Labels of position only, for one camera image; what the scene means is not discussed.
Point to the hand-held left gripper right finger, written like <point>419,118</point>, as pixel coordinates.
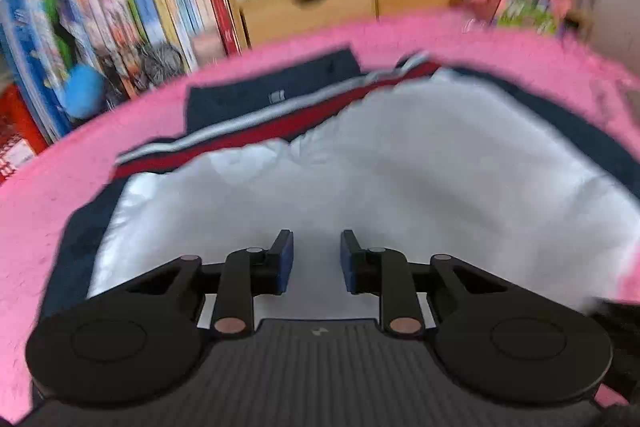
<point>348,262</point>

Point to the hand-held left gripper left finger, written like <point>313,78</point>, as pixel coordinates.
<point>285,257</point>

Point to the navy white red jacket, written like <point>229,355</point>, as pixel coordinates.
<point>400,157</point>

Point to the miniature black bicycle model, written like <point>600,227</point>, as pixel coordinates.
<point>155,64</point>

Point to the wooden drawer organizer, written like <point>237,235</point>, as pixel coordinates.
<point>350,9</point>

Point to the pink rabbit-print blanket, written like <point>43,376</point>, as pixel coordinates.
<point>30,232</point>

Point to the blue round plush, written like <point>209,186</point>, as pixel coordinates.
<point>86,92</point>

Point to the row of paperback books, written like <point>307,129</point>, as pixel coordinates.
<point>165,2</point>

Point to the red plastic crate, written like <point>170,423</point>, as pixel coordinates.
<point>17,142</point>

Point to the row of tall blue books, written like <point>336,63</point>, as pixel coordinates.
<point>30,57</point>

